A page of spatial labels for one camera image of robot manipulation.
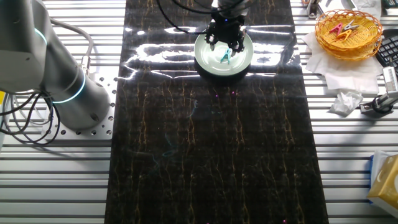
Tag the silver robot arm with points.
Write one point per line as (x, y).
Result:
(71, 93)

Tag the teal plastic clothespin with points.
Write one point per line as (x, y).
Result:
(226, 56)

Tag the black marble pattern mat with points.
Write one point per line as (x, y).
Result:
(217, 155)

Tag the silver camera on mount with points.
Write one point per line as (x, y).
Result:
(390, 81)

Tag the flat white paper napkin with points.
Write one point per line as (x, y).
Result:
(342, 74)

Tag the grey plastic clothespin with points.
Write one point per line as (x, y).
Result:
(349, 26)

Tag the pink plastic clothespin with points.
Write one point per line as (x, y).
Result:
(337, 29)

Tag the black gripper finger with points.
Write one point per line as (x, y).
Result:
(212, 43)
(238, 46)

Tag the orange plastic clothespin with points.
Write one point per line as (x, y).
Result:
(344, 35)

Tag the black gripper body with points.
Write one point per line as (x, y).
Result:
(225, 29)

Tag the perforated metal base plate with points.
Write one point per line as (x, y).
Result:
(105, 124)

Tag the pale green round plate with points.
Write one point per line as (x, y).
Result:
(211, 63)

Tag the crumpled white tissue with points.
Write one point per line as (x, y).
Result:
(345, 104)

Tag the blue white tissue pack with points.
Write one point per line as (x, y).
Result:
(377, 165)

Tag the grey metal bracket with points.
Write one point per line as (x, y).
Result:
(312, 9)

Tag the yellow wicker basket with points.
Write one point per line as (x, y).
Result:
(357, 46)

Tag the gold tissue box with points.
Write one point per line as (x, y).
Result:
(387, 183)

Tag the black keyboard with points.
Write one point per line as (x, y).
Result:
(388, 49)

